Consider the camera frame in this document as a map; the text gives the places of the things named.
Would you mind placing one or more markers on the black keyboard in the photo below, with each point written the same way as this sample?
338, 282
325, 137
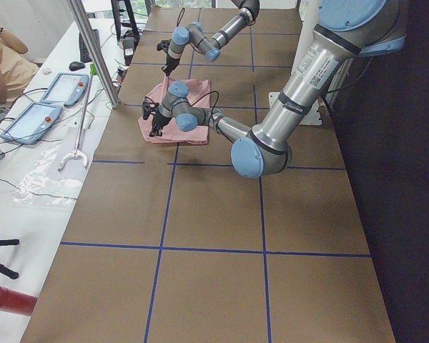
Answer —
84, 55

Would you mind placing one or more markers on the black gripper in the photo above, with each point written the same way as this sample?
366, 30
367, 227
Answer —
170, 61
158, 120

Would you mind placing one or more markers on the reacher grabber tool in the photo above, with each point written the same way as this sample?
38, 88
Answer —
77, 153

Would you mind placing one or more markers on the black computer mouse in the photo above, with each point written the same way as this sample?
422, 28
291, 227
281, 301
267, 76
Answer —
76, 65

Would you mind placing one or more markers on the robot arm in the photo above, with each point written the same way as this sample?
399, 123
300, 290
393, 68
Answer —
209, 46
344, 30

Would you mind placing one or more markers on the black power adapter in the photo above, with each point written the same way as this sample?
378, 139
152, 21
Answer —
128, 46

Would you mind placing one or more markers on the pink printed t-shirt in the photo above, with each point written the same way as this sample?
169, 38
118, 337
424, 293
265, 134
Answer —
187, 102

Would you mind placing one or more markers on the far teach pendant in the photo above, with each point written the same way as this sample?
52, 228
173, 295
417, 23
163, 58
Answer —
66, 88

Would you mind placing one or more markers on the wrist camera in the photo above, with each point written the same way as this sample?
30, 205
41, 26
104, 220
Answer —
163, 45
149, 108

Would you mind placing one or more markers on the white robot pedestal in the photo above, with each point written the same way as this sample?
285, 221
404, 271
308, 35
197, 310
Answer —
309, 17

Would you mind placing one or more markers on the near teach pendant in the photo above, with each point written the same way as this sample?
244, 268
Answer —
32, 123

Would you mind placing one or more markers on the teach pendant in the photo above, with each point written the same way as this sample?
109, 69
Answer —
32, 123
66, 88

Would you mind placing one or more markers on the red cylinder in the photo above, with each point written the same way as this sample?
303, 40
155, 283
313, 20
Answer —
16, 302

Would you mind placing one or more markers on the seated person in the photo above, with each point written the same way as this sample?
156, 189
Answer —
16, 72

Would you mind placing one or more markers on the aluminium frame post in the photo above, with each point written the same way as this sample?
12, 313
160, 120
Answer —
85, 29

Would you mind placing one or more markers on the black tripod legs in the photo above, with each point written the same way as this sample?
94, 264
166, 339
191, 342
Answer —
7, 248

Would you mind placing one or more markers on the clear plastic bag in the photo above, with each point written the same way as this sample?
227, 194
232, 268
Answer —
38, 188

